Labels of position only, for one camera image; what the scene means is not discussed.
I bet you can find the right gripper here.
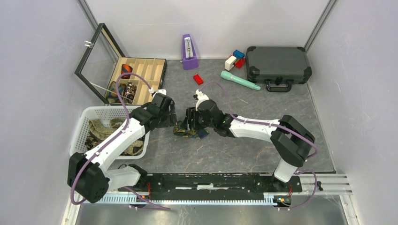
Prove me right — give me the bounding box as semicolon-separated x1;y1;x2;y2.
181;106;215;131

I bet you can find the navy yellow floral tie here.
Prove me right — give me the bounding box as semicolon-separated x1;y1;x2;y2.
173;125;209;139

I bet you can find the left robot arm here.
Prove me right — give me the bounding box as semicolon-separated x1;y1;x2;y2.
67;89;173;205

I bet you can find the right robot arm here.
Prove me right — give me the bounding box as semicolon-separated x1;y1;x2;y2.
181;100;317;191

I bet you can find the red toy brick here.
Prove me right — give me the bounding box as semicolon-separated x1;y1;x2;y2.
193;74;204;86

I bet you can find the dark floral rolled tie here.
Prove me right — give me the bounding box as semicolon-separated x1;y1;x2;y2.
124;82;137;104

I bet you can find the mint green flashlight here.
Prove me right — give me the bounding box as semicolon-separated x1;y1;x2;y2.
220;71;261;90

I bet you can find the teal patterned rolled tie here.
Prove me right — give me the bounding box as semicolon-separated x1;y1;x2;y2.
107;81;125;103

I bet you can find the wooden tie organizer box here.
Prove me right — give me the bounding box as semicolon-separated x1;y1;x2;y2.
75;23;167;105

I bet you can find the white toy block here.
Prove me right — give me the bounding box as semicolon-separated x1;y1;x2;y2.
224;55;237;71

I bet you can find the purple metronome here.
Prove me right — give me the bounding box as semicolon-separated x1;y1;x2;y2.
182;34;199;70

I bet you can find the orange navy rolled tie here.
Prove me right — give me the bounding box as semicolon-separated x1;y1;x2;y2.
121;64;133;79

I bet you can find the red toy block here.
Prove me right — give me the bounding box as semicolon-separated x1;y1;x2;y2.
234;58;245;68

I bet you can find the olive green tie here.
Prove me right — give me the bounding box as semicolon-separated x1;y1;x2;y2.
88;118;144;156

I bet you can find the blue toy brick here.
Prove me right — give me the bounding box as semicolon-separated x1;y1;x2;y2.
233;50;245;59

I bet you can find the dark grey carrying case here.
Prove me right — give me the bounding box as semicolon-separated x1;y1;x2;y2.
245;46;313;92

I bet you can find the white plastic basket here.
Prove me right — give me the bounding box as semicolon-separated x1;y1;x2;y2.
69;105;151;159

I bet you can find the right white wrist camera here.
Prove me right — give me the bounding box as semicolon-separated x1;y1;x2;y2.
193;90;209;109

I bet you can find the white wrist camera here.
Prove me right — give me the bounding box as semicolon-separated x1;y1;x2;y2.
193;90;209;109
149;88;167;97

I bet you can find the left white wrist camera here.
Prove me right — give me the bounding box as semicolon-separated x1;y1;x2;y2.
149;88;167;97

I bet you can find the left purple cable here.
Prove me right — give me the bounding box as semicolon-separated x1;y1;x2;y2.
69;72;172;211

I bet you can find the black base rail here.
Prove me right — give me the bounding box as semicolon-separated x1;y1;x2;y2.
132;172;303;201

